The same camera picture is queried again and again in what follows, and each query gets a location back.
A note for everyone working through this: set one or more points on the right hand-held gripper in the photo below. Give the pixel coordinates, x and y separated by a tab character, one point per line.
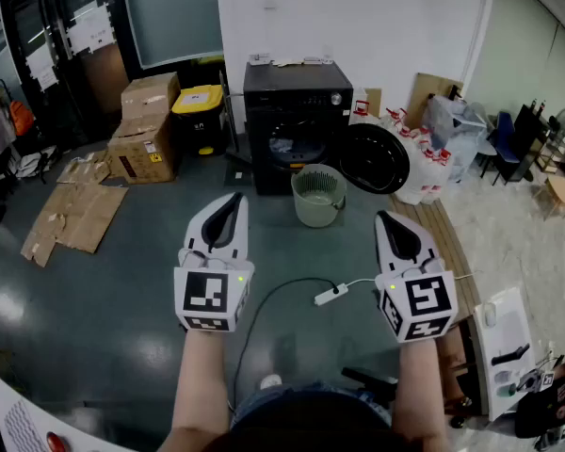
424	299

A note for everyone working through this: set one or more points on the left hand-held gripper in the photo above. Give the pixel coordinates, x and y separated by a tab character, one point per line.
205	295

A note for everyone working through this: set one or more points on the black washing machine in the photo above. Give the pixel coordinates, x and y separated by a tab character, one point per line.
263	167

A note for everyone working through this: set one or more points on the pale green laundry basket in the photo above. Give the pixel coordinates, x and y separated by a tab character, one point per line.
318	210

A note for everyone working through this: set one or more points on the person's left forearm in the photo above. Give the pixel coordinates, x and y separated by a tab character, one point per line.
200	384

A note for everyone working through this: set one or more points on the person's right forearm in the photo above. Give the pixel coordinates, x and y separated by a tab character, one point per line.
419	384

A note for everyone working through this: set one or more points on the round black washing machine door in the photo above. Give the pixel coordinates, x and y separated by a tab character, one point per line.
374	158

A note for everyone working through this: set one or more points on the white plastic bin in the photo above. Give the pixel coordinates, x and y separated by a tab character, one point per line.
456	134

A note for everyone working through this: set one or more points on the wooden plank platform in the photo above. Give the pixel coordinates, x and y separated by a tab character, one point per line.
442	238

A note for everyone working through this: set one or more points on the group of clear water jugs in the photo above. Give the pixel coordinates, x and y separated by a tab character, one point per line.
424	167

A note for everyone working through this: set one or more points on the white power strip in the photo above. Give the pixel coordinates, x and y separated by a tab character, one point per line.
332	295

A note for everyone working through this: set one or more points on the black pole stand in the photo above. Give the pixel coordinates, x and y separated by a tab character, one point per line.
233	125

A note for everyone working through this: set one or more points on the large cardboard box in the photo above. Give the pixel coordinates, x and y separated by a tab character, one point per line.
141	153

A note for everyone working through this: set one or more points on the white computer mouse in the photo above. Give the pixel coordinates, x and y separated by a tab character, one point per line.
490	314

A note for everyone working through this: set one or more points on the black bin with yellow lid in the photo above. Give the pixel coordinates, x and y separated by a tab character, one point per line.
198	111

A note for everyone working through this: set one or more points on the wooden desk with white top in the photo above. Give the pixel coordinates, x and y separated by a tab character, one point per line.
513	327

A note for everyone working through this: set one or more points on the large flattened cardboard sheet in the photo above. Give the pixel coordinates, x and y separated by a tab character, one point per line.
80	214

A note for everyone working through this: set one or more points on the blue chair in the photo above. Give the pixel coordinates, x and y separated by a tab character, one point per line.
504	139

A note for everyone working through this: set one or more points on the small flattened cardboard sheet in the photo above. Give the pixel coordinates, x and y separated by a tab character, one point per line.
82	170

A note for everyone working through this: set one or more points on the small cardboard box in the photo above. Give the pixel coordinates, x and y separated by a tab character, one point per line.
148	94

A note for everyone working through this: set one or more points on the black cabinet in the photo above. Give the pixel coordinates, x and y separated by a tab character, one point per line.
529	134

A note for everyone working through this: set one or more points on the small wooden stool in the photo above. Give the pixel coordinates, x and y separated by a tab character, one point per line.
562	191

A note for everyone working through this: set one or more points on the person's legs in blue jeans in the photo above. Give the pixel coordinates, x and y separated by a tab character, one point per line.
263	393

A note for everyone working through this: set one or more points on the person's black top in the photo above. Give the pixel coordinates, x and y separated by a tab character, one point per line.
311	422

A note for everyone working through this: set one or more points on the orange bag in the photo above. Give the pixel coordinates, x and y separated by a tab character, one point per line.
21	118

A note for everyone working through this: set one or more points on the large white paper notice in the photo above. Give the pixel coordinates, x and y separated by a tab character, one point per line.
92	28

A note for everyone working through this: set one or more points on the small white paper notice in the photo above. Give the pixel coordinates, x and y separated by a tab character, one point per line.
42	66

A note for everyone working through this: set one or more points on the white round table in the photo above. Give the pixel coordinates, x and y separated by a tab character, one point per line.
23	422

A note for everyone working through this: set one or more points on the cardboard sheet against wall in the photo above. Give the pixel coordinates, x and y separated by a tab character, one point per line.
428	87

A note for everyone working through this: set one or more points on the white wall socket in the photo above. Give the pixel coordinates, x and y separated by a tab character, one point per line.
269	3

